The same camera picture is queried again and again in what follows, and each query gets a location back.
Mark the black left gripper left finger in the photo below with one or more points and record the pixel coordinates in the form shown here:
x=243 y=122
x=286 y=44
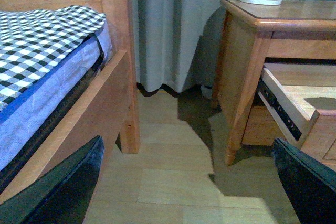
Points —
x=63 y=194

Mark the wooden bed frame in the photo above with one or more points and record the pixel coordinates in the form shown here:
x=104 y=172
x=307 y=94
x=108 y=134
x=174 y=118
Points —
x=107 y=108

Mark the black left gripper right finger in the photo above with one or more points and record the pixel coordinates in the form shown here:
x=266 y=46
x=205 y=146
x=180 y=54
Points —
x=309 y=184

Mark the black white checkered sheet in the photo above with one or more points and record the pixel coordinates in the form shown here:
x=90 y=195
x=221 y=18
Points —
x=34 y=42

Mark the wooden nightstand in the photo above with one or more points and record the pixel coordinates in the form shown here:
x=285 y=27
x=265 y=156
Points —
x=300 y=32

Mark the wooden drawer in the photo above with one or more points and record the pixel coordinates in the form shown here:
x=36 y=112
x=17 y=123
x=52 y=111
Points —
x=261 y=128
x=301 y=99

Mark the grey curtain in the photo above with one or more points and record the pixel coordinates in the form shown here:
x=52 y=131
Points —
x=176 y=43

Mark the blue mattress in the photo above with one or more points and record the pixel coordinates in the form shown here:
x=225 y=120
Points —
x=23 y=117

